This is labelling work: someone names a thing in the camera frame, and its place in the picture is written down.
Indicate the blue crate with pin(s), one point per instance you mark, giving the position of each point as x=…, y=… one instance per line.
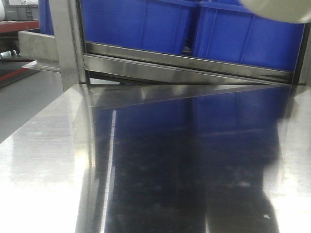
x=45, y=18
x=226, y=31
x=154, y=25

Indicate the blue crate right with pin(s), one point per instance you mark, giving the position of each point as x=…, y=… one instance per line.
x=226, y=31

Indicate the blue crate far left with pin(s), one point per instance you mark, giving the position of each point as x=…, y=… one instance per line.
x=45, y=18

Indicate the stainless steel shelf frame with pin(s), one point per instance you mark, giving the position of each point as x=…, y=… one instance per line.
x=80, y=61

